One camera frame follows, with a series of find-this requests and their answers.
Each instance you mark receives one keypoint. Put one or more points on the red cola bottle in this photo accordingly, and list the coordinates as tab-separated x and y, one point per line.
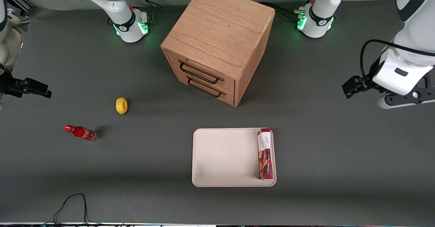
81	132

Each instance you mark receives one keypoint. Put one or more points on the wooden two-drawer cabinet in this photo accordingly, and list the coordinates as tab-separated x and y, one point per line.
221	26

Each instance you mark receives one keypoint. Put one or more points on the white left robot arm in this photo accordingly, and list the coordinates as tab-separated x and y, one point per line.
416	23

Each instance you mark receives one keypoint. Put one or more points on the cream rectangular plastic tray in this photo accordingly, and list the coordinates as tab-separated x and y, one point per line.
227	157

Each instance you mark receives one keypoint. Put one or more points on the yellow lemon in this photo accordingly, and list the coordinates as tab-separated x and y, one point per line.
121	105

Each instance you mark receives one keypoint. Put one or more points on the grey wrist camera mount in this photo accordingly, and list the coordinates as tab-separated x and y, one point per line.
404	99

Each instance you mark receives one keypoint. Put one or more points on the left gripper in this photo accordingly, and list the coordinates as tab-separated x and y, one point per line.
364	83

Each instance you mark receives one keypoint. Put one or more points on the red tartan shortbread cookie box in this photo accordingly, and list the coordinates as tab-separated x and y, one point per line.
265	154

